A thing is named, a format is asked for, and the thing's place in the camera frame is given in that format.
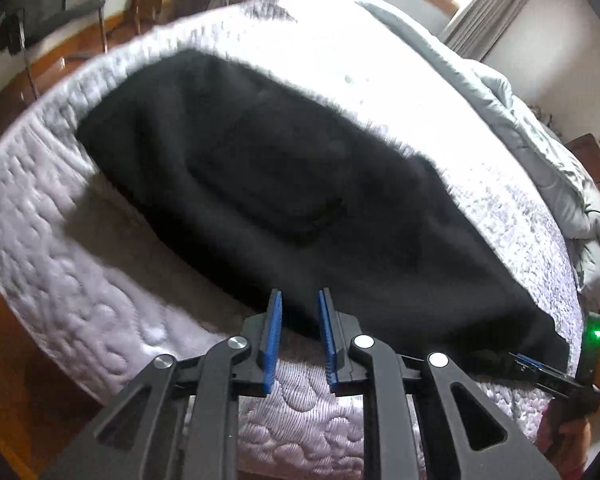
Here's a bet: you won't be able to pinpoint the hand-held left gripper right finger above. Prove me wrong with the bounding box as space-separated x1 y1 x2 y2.
317 288 561 480

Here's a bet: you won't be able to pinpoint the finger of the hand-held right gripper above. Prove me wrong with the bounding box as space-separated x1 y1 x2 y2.
507 352 581 392

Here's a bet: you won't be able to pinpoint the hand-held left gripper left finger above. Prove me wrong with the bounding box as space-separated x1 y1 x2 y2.
40 288 284 480

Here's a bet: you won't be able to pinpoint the black pants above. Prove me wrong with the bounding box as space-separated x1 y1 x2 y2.
75 49 572 377

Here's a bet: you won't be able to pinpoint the person's right hand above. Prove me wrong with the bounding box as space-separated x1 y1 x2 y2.
555 412 592 463

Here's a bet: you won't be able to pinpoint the wooden headboard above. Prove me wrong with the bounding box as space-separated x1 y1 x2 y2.
565 132 600 266

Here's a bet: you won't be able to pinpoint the white quilted mattress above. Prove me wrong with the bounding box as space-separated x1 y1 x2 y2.
0 0 588 477

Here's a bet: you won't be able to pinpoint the grey duvet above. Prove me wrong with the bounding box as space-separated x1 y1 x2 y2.
355 0 600 297

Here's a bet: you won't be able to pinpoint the beige curtain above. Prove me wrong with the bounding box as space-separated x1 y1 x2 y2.
440 0 548 63

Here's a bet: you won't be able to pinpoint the black office chair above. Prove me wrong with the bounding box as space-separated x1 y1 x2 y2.
0 0 109 103

